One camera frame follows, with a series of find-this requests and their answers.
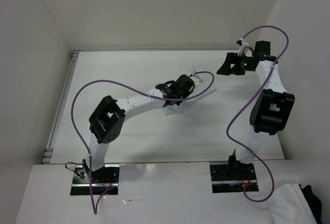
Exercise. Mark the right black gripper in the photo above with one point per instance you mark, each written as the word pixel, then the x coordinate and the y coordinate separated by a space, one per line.
pixel 231 59

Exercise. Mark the white skirt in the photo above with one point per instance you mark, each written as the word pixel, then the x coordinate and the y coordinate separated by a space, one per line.
pixel 206 88

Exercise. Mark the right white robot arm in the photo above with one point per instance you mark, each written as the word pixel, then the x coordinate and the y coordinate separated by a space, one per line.
pixel 272 108

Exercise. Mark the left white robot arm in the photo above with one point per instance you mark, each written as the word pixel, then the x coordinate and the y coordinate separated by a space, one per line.
pixel 109 116

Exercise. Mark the white cloth pile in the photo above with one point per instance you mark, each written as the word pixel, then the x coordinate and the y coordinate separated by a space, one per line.
pixel 288 205

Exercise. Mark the black cloth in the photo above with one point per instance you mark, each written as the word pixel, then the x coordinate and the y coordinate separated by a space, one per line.
pixel 314 203

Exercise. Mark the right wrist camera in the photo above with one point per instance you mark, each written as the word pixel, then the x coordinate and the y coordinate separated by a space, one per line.
pixel 244 47

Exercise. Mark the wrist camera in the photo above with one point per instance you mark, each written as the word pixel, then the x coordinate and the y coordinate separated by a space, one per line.
pixel 244 47
pixel 197 81

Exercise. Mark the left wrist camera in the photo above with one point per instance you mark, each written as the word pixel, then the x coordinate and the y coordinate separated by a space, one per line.
pixel 197 81

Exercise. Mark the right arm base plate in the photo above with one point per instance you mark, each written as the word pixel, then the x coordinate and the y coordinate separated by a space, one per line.
pixel 224 181

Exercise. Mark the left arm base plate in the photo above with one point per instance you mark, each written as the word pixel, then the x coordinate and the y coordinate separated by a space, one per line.
pixel 107 182

